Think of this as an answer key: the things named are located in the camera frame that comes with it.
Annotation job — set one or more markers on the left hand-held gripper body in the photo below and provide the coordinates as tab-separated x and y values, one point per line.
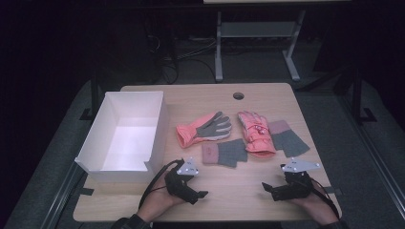
178	186

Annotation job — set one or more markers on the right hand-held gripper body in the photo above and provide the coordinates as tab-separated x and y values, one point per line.
297	187

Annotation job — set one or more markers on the grey knit glove pink cuff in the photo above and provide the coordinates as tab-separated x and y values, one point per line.
291	141
229	152

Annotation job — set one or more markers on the white box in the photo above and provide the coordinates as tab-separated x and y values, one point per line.
133	143

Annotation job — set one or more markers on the person's right hand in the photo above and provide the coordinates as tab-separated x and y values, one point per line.
316	206

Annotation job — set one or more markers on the person's left hand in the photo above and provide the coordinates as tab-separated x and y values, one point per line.
157	203

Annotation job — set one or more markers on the pink patterned ski glove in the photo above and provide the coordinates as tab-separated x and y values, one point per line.
258	136

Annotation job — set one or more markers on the pink glove with grey palm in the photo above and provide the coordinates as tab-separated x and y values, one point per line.
191	132

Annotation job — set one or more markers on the black metal stand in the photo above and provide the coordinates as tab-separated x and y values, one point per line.
94	101
358	101

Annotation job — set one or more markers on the grey metal table frame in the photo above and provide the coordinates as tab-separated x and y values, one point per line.
254	30

